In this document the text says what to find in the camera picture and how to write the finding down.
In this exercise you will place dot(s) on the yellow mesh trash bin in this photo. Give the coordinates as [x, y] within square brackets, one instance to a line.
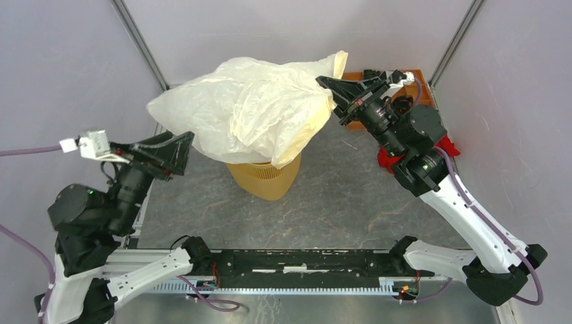
[265, 180]

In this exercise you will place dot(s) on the red cloth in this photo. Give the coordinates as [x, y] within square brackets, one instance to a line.
[386, 161]

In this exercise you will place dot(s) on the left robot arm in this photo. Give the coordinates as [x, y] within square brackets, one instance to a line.
[90, 223]

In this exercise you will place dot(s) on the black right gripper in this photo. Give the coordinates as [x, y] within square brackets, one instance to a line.
[353, 97]

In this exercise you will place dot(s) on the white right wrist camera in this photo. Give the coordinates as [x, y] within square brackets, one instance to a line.
[396, 80]

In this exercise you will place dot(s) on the cream translucent plastic trash bag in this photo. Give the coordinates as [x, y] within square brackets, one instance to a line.
[252, 111]

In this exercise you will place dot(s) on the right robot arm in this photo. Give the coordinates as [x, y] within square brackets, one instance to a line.
[498, 264]

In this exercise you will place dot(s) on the white toothed cable rail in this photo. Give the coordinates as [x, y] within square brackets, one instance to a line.
[384, 288]

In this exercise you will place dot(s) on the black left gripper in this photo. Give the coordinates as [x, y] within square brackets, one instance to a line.
[176, 150]

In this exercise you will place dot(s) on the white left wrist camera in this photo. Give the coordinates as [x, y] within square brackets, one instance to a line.
[93, 145]

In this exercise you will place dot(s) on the wooden compartment tray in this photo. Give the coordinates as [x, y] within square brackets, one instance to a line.
[419, 92]

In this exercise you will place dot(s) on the dark rolled item right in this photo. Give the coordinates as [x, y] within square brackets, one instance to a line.
[402, 104]

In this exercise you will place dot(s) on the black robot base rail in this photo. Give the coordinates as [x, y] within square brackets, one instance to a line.
[310, 268]

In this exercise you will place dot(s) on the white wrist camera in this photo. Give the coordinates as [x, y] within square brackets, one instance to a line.
[93, 145]
[396, 80]

